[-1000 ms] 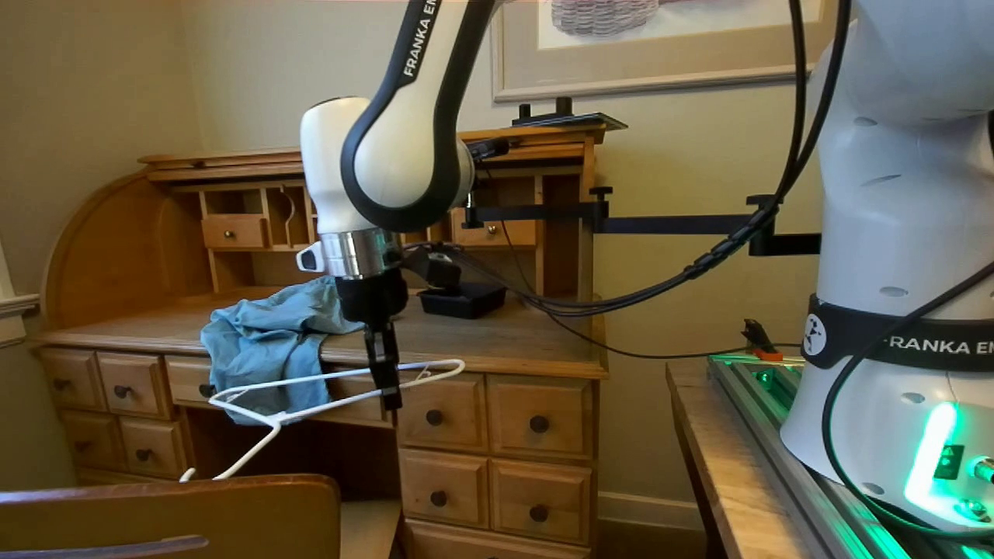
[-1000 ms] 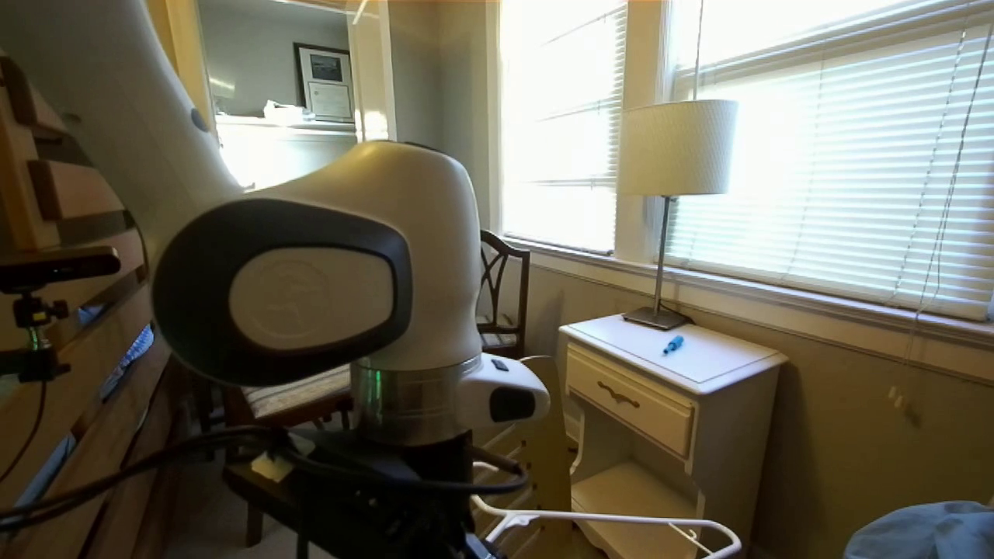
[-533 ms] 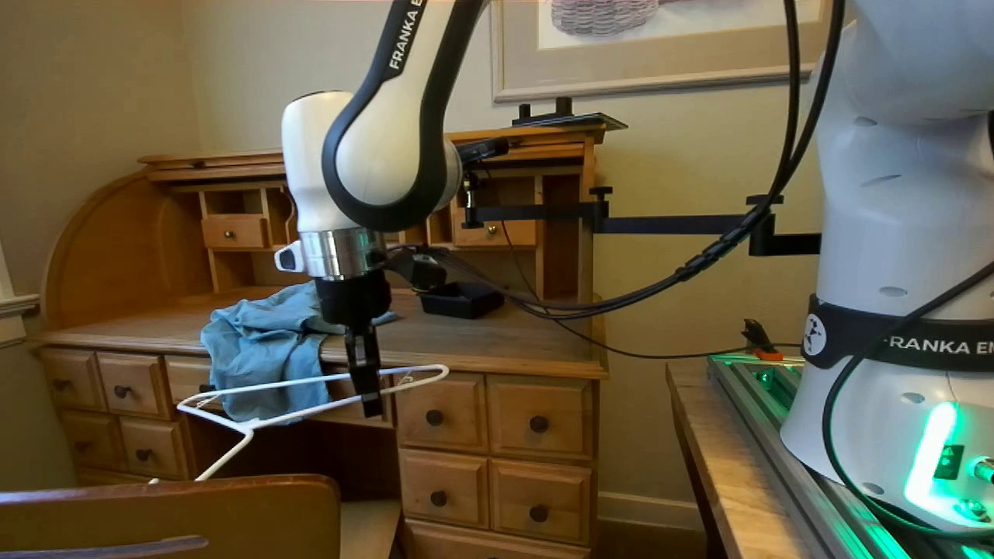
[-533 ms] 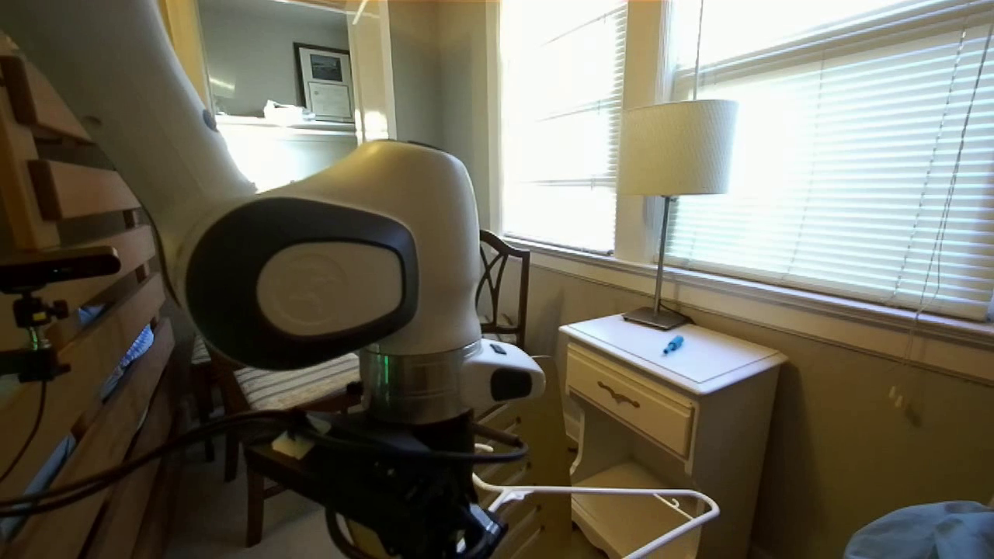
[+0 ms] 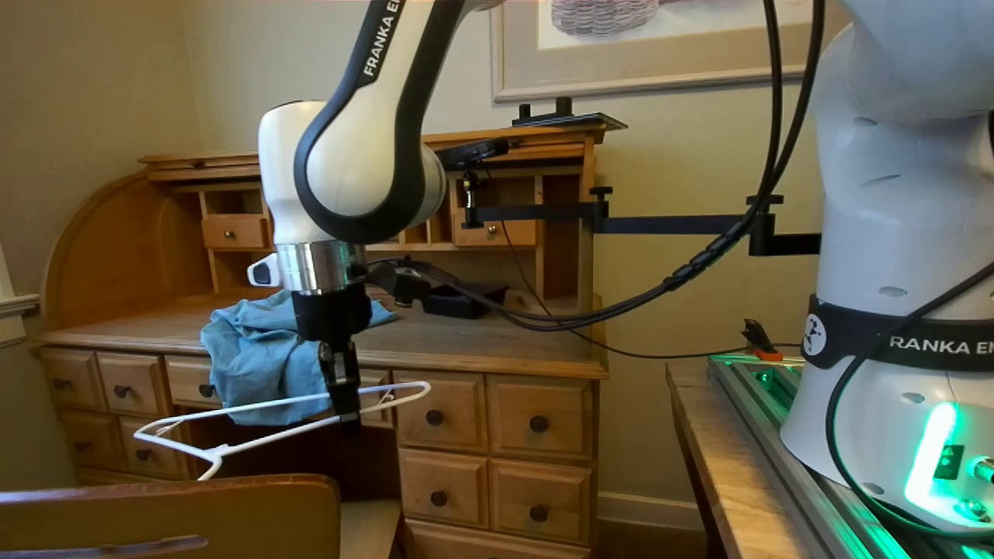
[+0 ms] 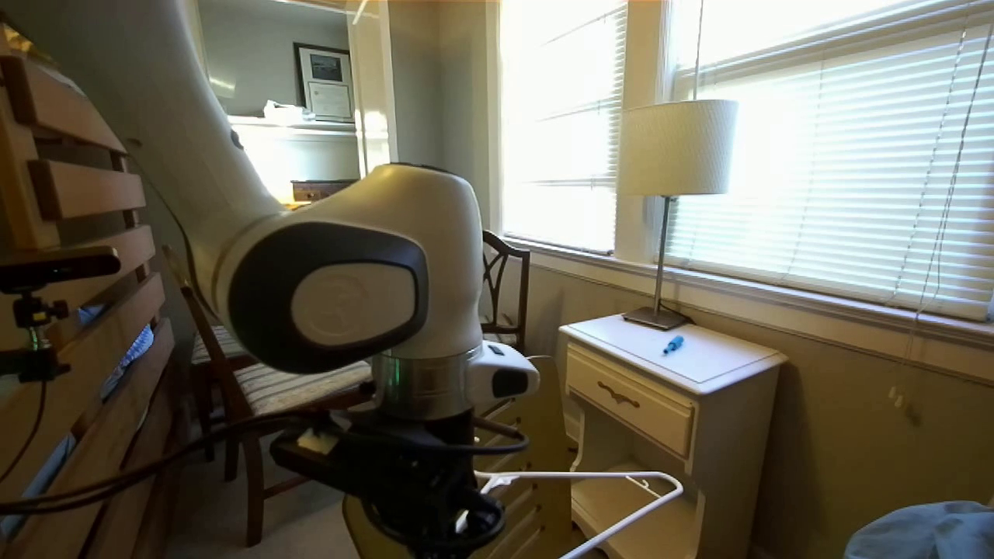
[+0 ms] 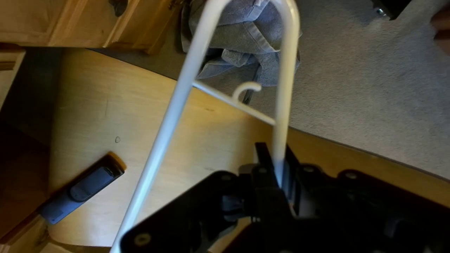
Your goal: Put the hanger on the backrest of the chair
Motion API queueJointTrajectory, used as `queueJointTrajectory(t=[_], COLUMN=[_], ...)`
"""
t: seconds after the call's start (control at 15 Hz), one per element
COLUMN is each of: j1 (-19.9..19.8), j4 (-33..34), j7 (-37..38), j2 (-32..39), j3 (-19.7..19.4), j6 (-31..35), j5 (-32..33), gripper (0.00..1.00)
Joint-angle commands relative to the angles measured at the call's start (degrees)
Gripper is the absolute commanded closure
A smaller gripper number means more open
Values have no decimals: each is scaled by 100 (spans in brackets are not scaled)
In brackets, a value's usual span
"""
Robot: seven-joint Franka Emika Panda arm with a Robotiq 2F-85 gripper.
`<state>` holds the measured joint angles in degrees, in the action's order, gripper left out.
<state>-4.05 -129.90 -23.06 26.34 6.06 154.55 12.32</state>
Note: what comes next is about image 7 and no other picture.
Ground white plastic hanger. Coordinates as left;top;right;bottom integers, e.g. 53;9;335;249
110;0;301;253

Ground small blue-grey flat gadget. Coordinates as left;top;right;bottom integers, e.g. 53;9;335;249
40;153;127;225

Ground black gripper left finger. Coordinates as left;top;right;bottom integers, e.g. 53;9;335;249
119;142;286;253

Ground light wooden dresser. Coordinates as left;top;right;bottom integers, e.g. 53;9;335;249
0;0;185;253

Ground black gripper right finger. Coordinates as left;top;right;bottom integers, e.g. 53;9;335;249
280;145;450;253

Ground blue denim jeans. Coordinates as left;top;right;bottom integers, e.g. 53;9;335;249
181;0;301;92

